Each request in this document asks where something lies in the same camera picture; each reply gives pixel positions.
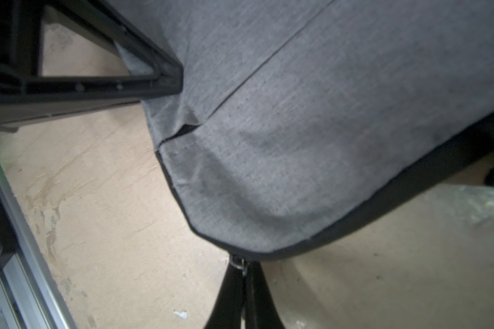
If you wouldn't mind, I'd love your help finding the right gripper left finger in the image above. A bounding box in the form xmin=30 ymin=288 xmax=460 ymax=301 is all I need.
xmin=204 ymin=260 xmax=246 ymax=329

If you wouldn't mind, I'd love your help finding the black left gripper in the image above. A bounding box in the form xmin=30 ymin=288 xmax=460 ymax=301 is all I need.
xmin=0 ymin=1 xmax=183 ymax=132

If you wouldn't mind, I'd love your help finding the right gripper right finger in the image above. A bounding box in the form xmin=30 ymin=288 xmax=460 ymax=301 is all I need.
xmin=245 ymin=262 xmax=285 ymax=329

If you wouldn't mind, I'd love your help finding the grey zippered laptop sleeve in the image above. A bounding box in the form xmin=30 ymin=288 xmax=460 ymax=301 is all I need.
xmin=113 ymin=1 xmax=494 ymax=259

